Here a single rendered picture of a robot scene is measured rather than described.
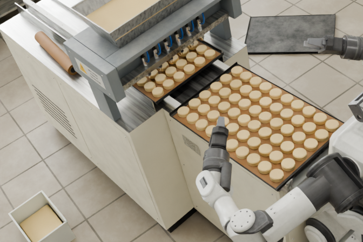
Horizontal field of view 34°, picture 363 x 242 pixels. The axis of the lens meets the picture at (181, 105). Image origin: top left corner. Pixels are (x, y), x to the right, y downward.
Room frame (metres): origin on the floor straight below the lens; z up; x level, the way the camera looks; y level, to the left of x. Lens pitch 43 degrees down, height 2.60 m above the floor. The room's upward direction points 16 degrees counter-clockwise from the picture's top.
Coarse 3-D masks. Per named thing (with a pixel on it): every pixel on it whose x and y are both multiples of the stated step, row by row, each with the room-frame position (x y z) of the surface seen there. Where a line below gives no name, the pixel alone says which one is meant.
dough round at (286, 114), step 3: (282, 111) 1.59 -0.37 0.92; (285, 111) 1.58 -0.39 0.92; (288, 111) 1.58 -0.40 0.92; (291, 111) 1.58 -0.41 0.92; (282, 114) 1.57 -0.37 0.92; (285, 114) 1.57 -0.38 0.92; (288, 114) 1.57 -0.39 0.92; (291, 114) 1.56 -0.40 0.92; (282, 117) 1.56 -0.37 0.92; (285, 117) 1.56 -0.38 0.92; (288, 117) 1.55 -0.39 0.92; (291, 117) 1.55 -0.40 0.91
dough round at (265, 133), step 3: (261, 129) 1.53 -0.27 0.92; (264, 129) 1.52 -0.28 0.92; (267, 129) 1.52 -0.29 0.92; (270, 129) 1.51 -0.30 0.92; (261, 132) 1.51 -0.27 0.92; (264, 132) 1.51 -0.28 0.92; (267, 132) 1.50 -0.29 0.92; (270, 132) 1.50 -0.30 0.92; (261, 135) 1.50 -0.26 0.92; (264, 135) 1.49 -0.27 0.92; (267, 135) 1.49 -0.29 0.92; (270, 135) 1.49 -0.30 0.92; (261, 138) 1.50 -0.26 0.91; (264, 138) 1.49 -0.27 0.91; (267, 138) 1.49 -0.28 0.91
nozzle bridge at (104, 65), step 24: (192, 0) 2.12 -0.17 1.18; (216, 0) 2.08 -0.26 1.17; (168, 24) 2.00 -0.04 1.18; (216, 24) 2.11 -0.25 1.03; (72, 48) 2.02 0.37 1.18; (96, 48) 1.97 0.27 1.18; (120, 48) 1.93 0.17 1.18; (144, 48) 1.88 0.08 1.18; (96, 72) 1.86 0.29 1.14; (120, 72) 1.91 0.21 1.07; (144, 72) 1.91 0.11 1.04; (96, 96) 1.96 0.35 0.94; (120, 96) 1.80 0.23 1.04
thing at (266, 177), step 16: (192, 112) 1.74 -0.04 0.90; (240, 112) 1.66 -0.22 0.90; (320, 112) 1.55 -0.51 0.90; (192, 128) 1.65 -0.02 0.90; (240, 128) 1.58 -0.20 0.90; (320, 128) 1.47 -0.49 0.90; (240, 144) 1.50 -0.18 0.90; (320, 144) 1.39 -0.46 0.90; (240, 160) 1.42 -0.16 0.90; (304, 160) 1.34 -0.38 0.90
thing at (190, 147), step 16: (208, 80) 1.97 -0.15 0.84; (176, 128) 1.82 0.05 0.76; (176, 144) 1.86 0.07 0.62; (192, 144) 1.73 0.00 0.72; (208, 144) 1.63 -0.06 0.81; (192, 160) 1.77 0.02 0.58; (192, 176) 1.80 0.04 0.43; (240, 176) 1.47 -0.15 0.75; (192, 192) 1.85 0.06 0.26; (240, 192) 1.49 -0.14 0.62; (256, 192) 1.40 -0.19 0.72; (272, 192) 1.31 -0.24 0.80; (208, 208) 1.75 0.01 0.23; (240, 208) 1.51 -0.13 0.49; (256, 208) 1.42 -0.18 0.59; (304, 224) 1.34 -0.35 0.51; (288, 240) 1.29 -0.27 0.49; (304, 240) 1.33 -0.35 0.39
